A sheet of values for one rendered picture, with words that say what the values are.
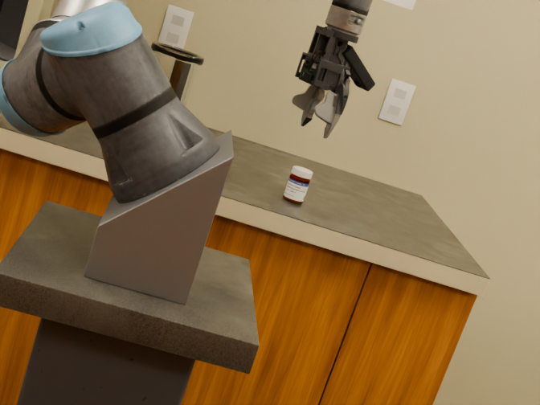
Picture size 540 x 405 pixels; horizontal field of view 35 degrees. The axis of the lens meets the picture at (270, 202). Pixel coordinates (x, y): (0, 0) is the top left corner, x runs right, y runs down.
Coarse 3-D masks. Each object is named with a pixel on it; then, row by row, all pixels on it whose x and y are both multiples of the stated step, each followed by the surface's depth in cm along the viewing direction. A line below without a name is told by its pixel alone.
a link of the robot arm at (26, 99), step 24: (72, 0) 120; (96, 0) 121; (120, 0) 124; (48, 24) 117; (24, 48) 116; (0, 72) 119; (24, 72) 112; (0, 96) 117; (24, 96) 113; (24, 120) 116; (48, 120) 114; (72, 120) 113
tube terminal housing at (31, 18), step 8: (32, 0) 185; (40, 0) 185; (48, 0) 190; (32, 8) 186; (40, 8) 186; (48, 8) 193; (32, 16) 186; (40, 16) 187; (48, 16) 195; (24, 24) 186; (32, 24) 186; (24, 32) 187; (24, 40) 187; (16, 56) 188; (0, 64) 188
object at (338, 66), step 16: (320, 32) 170; (336, 32) 169; (320, 48) 171; (336, 48) 171; (304, 64) 172; (320, 64) 168; (336, 64) 170; (304, 80) 172; (320, 80) 170; (336, 80) 172
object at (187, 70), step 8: (152, 48) 171; (168, 48) 176; (176, 48) 177; (160, 56) 170; (168, 56) 168; (192, 56) 170; (200, 56) 175; (160, 64) 170; (168, 64) 169; (176, 64) 169; (184, 64) 170; (192, 64) 171; (200, 64) 172; (168, 72) 170; (176, 72) 170; (184, 72) 170; (192, 72) 172; (176, 80) 170; (184, 80) 171; (192, 80) 174; (176, 88) 171; (184, 88) 172; (184, 96) 173; (184, 104) 174
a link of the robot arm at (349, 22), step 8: (336, 8) 169; (328, 16) 171; (336, 16) 169; (344, 16) 168; (352, 16) 168; (360, 16) 169; (328, 24) 170; (336, 24) 169; (344, 24) 168; (352, 24) 168; (360, 24) 170; (344, 32) 169; (352, 32) 169; (360, 32) 171
